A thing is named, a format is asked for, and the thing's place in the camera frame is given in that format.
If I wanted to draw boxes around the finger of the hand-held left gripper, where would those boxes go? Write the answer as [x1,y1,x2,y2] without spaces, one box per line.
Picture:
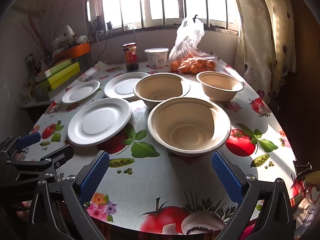
[0,132,42,155]
[40,144,75,171]

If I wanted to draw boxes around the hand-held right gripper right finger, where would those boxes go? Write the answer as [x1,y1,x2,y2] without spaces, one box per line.
[211,151,294,240]

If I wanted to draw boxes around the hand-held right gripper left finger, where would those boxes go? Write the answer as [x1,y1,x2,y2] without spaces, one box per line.
[27,150,110,240]

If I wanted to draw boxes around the large beige paper bowl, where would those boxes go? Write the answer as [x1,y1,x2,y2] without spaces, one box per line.
[147,97,232,157]

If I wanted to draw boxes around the small white foam plate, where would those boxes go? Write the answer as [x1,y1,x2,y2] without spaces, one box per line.
[61,81,101,104]

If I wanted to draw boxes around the small beige paper bowl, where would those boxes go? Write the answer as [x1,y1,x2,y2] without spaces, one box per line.
[196,71,244,102]

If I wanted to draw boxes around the printed tablecloth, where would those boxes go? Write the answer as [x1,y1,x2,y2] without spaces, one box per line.
[24,60,310,235]

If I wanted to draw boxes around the lime green flat box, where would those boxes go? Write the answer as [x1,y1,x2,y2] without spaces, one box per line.
[46,62,82,90]

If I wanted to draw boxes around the olive green flat box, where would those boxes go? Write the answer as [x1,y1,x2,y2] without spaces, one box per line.
[35,59,75,78]

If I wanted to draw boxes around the black binder clip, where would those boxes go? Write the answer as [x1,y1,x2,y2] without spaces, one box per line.
[292,160,312,178]

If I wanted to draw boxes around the orange tray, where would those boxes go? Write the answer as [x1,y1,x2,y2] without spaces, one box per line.
[54,42,91,60]

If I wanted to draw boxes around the bare twigs with red buds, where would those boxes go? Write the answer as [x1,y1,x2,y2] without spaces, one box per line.
[21,0,58,54]

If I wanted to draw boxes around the white plastic bag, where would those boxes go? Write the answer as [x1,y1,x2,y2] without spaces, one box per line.
[51,25,75,49]

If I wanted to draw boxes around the pile of oranges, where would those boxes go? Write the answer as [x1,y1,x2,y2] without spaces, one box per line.
[170,52,216,74]

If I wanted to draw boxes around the red label sauce jar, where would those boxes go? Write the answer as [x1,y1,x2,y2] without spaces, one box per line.
[122,43,139,72]

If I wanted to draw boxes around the white plastic tub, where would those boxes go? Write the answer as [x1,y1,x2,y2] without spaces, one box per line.
[145,48,170,68]

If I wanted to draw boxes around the patterned cream curtain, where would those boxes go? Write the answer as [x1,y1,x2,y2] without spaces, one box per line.
[230,0,298,103]

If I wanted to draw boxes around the clear plastic bag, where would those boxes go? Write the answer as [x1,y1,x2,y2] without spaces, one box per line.
[169,17,218,75]

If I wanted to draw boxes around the brown wooden cabinet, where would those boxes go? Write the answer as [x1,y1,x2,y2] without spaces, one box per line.
[287,0,320,155]

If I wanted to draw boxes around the barred window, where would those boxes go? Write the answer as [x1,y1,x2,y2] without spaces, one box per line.
[85,0,240,34]

